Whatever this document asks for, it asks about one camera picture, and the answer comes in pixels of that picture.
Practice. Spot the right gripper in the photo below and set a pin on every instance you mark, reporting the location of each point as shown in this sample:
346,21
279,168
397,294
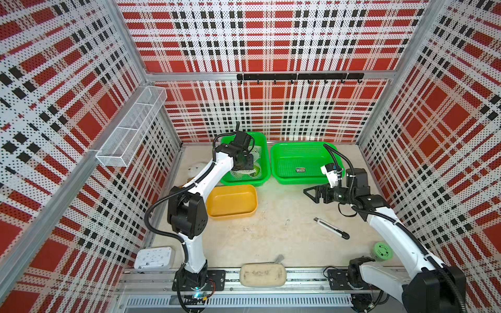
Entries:
321,189

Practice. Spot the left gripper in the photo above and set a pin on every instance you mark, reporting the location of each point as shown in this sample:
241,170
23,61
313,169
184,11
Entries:
250,164

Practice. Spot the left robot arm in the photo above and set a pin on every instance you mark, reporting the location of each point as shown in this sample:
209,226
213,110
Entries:
187,213

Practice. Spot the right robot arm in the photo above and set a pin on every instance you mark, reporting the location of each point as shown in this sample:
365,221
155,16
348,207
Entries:
428,285

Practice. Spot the empty green plastic basket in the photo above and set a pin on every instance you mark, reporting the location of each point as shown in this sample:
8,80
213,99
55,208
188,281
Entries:
257,169

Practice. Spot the black pen tool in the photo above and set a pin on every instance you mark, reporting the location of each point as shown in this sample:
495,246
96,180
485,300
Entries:
331,228

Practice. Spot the yellow plastic bowl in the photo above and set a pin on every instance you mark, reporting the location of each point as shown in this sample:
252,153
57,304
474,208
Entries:
232,202

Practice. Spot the green basket with fruit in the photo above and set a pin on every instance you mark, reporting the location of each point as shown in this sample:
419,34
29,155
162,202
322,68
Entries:
299,163

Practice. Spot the green tape roll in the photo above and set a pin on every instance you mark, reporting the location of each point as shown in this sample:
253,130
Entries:
382,252

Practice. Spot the beige sponge block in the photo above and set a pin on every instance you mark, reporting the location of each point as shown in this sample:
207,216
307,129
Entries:
261,275

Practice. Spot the white power strip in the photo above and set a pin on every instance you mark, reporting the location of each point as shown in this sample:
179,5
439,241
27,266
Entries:
154,259

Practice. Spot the black hook rail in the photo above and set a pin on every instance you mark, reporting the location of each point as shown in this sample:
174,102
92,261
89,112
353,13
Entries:
300,76

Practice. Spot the clear wall shelf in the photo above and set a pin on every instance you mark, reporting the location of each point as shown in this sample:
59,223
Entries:
133,124

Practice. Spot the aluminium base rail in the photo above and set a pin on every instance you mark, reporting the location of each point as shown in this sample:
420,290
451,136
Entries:
306,287

